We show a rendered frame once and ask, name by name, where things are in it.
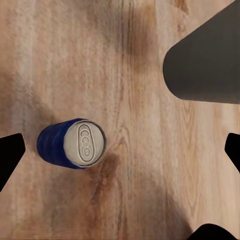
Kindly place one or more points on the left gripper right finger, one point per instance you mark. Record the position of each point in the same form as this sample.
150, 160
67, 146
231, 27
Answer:
232, 148

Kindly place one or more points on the can of soda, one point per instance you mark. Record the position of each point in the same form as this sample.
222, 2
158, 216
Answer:
75, 144

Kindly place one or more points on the trash can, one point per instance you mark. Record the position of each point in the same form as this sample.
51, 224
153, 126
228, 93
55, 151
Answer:
205, 65

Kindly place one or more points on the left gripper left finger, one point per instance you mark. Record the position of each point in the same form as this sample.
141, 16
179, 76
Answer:
12, 149

